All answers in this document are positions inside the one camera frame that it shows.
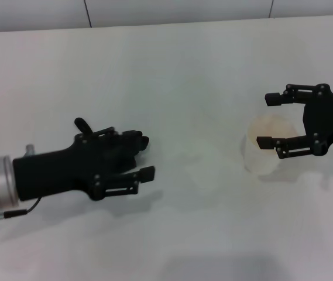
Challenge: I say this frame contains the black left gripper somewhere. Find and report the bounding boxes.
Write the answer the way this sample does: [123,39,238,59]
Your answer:
[13,126,144,203]

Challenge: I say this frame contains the white paper cup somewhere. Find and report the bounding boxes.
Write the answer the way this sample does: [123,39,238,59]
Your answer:
[243,114,299,177]

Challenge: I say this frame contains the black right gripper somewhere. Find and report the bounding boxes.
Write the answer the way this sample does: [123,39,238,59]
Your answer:
[256,83,333,160]

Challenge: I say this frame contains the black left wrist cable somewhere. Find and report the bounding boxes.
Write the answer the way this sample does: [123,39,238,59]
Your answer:
[0,197,43,227]

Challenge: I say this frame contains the dark glove-shaped rag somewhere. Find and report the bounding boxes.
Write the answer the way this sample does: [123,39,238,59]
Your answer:
[74,116,150,177]

